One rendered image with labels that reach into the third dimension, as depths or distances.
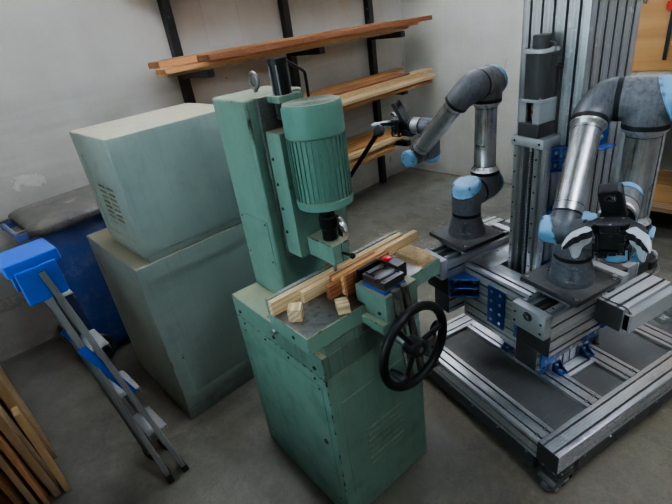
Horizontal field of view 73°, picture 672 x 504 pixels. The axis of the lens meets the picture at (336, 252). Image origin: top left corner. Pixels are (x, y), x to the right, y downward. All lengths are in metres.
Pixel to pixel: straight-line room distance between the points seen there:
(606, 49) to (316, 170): 1.00
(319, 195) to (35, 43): 2.38
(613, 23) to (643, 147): 0.45
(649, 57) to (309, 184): 3.32
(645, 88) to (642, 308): 0.73
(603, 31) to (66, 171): 2.97
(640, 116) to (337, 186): 0.82
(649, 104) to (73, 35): 3.02
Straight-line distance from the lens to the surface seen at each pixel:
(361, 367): 1.56
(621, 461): 2.30
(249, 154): 1.51
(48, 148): 3.39
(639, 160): 1.52
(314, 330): 1.36
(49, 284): 1.74
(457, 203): 1.93
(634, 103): 1.47
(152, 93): 3.58
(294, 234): 1.52
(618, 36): 1.82
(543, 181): 1.77
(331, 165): 1.32
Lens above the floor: 1.71
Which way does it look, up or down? 27 degrees down
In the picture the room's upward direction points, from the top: 8 degrees counter-clockwise
